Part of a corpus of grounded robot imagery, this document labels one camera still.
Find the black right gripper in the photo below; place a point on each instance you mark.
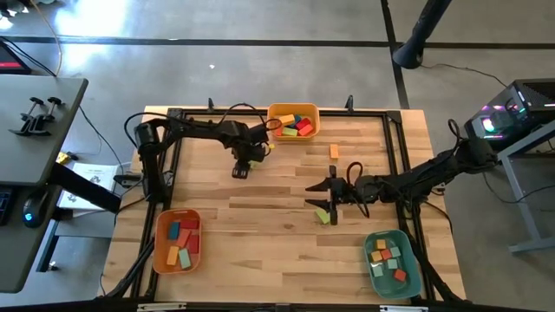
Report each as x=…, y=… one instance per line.
x=347, y=190

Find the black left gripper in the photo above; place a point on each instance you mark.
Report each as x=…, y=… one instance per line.
x=251, y=149

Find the orange-red wooden block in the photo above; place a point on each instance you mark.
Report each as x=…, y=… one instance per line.
x=278, y=131
x=306, y=130
x=184, y=238

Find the blue wooden block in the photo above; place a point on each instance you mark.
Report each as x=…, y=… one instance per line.
x=174, y=230
x=298, y=118

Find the narrow orange wooden block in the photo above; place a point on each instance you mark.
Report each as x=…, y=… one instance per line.
x=334, y=151

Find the small orange cube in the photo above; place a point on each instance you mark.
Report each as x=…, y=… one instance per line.
x=376, y=255
x=381, y=244

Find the small orange-red cube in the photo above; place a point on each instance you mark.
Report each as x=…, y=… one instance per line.
x=386, y=254

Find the small red cube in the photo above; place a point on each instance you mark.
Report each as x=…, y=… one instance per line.
x=399, y=274

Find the mint green block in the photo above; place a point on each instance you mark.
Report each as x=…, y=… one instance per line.
x=184, y=258

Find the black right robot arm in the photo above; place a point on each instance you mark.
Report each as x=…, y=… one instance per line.
x=425, y=177

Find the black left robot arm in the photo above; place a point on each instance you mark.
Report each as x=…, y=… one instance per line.
x=195, y=129

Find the yellow plastic bin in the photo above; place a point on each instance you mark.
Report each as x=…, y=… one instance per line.
x=310, y=110

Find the black table edge clamp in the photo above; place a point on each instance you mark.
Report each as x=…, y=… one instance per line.
x=349, y=104
x=210, y=105

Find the teal plastic bin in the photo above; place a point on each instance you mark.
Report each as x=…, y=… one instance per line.
x=401, y=290

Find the orange plastic bin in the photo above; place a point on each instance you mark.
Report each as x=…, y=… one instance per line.
x=162, y=242

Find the white paper booklet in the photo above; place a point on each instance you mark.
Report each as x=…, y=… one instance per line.
x=93, y=175

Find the black floor pole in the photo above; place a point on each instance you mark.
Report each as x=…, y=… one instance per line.
x=416, y=43

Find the black diagonal bar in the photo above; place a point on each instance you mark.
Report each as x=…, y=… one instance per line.
x=86, y=190

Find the grey metal stand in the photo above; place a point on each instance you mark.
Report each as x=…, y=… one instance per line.
x=520, y=199

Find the small yellow object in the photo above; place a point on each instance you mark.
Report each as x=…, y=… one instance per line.
x=63, y=157

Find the grey side desk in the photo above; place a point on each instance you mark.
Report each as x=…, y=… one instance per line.
x=43, y=160

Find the computer tower with coloured lights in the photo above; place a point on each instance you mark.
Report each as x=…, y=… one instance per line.
x=535, y=93

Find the black computer mouse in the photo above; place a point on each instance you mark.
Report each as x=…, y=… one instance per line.
x=37, y=208

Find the black keyboard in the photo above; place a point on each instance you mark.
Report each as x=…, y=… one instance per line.
x=4, y=208

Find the dark laptop with red strip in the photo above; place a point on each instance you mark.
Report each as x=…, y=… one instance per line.
x=11, y=60

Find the black aluminium table frame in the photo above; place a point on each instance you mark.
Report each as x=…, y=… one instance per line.
x=208, y=113

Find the white edge bracket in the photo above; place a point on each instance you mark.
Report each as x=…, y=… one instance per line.
x=403, y=308
x=161, y=307

